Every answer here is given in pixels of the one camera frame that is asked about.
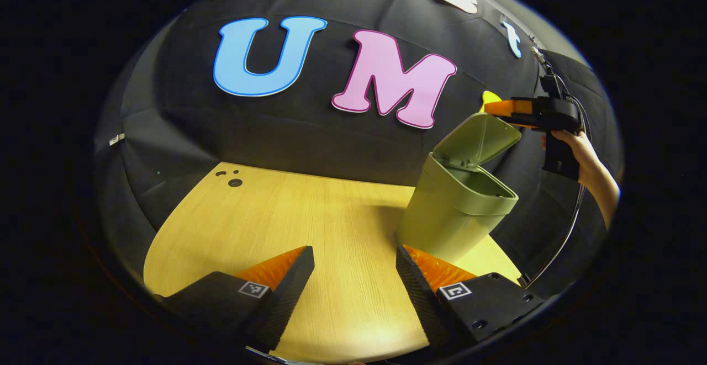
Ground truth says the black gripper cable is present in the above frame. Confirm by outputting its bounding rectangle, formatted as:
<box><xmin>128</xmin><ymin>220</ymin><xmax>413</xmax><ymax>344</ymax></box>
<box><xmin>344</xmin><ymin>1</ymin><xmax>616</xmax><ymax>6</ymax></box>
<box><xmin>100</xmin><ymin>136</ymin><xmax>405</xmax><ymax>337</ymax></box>
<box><xmin>521</xmin><ymin>75</ymin><xmax>590</xmax><ymax>290</ymax></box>

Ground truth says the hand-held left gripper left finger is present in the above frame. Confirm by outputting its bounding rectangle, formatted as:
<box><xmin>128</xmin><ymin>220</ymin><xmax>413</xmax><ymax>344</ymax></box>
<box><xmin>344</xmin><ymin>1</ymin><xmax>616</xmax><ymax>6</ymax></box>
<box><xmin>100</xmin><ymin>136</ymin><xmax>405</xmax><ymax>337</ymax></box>
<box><xmin>154</xmin><ymin>245</ymin><xmax>316</xmax><ymax>354</ymax></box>

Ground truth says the green desktop garbage bin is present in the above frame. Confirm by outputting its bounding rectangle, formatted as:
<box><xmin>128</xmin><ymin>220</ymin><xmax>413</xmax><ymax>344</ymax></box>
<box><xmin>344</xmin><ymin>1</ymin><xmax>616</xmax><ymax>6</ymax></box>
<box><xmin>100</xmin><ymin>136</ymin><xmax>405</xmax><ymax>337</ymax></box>
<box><xmin>396</xmin><ymin>112</ymin><xmax>523</xmax><ymax>264</ymax></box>

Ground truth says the black backdrop cloth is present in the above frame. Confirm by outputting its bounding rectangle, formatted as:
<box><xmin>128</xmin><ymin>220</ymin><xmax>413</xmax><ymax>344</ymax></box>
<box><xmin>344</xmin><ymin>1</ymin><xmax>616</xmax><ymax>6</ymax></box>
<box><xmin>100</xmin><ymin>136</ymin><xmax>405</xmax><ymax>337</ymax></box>
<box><xmin>93</xmin><ymin>0</ymin><xmax>626</xmax><ymax>300</ymax></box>

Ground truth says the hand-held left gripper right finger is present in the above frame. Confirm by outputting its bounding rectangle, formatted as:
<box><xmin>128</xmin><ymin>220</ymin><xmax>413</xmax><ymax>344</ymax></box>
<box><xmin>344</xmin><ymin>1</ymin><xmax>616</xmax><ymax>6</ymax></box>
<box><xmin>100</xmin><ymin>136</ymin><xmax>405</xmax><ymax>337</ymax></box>
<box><xmin>394</xmin><ymin>244</ymin><xmax>548</xmax><ymax>350</ymax></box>

